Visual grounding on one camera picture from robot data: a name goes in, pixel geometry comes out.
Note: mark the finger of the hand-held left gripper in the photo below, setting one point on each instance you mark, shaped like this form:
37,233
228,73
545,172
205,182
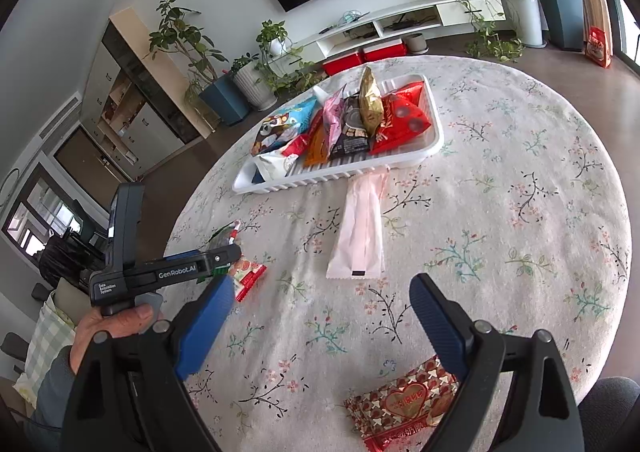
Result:
220,258

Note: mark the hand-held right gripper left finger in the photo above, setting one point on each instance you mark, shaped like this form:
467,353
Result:
205,327

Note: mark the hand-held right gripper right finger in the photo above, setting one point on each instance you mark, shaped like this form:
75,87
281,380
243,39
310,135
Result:
440,327

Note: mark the strawberry print snack packet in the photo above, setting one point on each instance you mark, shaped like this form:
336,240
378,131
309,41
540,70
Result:
247,273

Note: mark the red heart print snack packet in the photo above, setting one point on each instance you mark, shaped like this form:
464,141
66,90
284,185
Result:
400,402

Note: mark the pale pink long packet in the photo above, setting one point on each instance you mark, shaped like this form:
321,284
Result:
357,232

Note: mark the white ribbed plastic tray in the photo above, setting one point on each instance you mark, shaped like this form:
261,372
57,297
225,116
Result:
320,177

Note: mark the white and red snack packet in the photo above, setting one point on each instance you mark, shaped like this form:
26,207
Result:
295,145

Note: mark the panda print snack packet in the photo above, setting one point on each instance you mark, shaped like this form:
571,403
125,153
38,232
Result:
280,127

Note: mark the orange snack packet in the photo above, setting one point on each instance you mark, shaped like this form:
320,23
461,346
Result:
316,142

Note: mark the pink snack packet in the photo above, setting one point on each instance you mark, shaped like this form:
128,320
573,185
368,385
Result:
334,120

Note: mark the black snack packet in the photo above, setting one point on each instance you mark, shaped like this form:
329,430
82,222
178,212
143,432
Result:
350,130

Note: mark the gold snack packet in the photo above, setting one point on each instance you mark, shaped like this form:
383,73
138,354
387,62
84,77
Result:
371,102

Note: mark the person's left forearm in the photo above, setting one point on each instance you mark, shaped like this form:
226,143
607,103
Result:
47,397

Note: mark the person's left hand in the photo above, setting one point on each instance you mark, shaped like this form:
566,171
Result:
115,327

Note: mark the dark chair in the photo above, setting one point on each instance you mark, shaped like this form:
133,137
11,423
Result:
60,257

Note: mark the blue snack packet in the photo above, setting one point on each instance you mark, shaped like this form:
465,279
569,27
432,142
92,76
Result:
256,176

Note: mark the checked cloth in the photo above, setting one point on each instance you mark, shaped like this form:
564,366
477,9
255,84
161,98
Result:
45,337

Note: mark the tall plant in blue pot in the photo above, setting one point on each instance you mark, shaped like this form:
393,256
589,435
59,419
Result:
227,100

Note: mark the plant in white ribbed pot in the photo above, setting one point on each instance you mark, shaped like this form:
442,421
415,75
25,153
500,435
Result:
252,82

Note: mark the wooden glass-door cabinet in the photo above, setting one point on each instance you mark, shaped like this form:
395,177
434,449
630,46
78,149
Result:
145,92

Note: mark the black padded chair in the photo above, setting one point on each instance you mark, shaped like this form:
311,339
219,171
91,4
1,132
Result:
610,412

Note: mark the red storage box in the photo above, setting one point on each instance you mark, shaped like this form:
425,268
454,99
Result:
384,51
342,63

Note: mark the teal ornament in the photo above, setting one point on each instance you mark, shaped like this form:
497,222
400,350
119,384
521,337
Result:
352,17

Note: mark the trailing green plant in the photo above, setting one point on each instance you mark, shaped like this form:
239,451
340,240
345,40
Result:
492,47

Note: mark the small brown pot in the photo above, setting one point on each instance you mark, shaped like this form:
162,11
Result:
415,42

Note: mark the white television stand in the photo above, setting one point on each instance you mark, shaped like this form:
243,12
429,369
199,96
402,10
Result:
450,10

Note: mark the red paper bag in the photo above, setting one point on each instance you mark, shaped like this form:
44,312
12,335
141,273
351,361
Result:
599,47

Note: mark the bushy plant in white pot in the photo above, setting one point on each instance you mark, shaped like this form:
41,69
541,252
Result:
525,15

